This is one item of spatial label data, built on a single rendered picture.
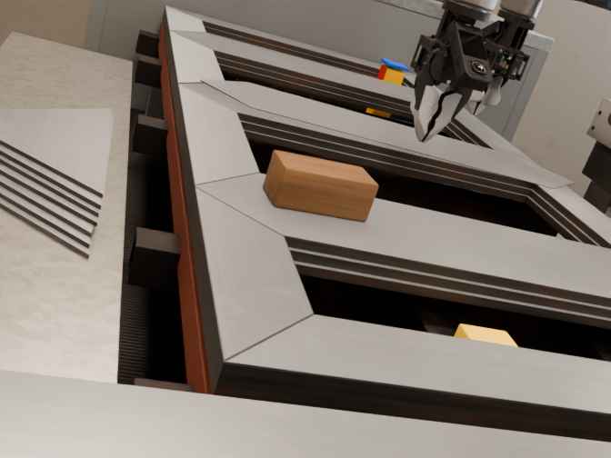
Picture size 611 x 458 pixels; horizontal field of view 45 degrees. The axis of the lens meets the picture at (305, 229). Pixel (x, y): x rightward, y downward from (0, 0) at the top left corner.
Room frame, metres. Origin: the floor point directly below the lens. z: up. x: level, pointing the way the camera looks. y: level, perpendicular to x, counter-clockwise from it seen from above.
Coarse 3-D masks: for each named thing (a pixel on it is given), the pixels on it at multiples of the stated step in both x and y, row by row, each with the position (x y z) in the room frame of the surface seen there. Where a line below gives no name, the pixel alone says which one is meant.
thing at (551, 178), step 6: (528, 162) 1.48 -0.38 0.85; (534, 168) 1.44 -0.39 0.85; (540, 168) 1.45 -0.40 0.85; (540, 174) 1.40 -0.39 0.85; (546, 174) 1.42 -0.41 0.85; (552, 174) 1.43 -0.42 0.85; (546, 180) 1.37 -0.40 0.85; (552, 180) 1.39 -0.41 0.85; (558, 180) 1.40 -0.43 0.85; (552, 186) 1.33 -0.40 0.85; (558, 186) 1.35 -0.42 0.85
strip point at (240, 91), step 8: (200, 80) 1.26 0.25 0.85; (208, 80) 1.28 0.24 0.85; (216, 80) 1.30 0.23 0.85; (216, 88) 1.24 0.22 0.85; (224, 88) 1.26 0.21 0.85; (232, 88) 1.28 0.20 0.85; (240, 88) 1.30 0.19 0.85; (248, 88) 1.32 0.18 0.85; (232, 96) 1.22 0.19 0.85; (240, 96) 1.24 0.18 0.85; (248, 96) 1.26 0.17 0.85; (248, 104) 1.21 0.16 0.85
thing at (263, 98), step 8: (256, 88) 1.34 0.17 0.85; (264, 88) 1.36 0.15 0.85; (256, 96) 1.28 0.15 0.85; (264, 96) 1.30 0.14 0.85; (272, 96) 1.32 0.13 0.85; (280, 96) 1.34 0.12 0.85; (288, 96) 1.36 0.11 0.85; (256, 104) 1.23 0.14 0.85; (264, 104) 1.25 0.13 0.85; (272, 104) 1.27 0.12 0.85; (280, 104) 1.29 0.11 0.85; (288, 104) 1.31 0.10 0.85; (272, 112) 1.21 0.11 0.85; (280, 112) 1.23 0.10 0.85; (288, 112) 1.25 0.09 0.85
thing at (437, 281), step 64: (256, 64) 1.60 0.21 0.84; (256, 128) 1.15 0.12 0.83; (320, 128) 1.21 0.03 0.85; (448, 128) 1.67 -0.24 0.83; (192, 192) 0.78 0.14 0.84; (512, 192) 1.30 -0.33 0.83; (320, 256) 0.73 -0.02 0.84; (384, 256) 0.76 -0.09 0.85; (576, 320) 0.83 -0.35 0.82; (256, 384) 0.47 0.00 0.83; (320, 384) 0.48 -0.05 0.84; (384, 384) 0.50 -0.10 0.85
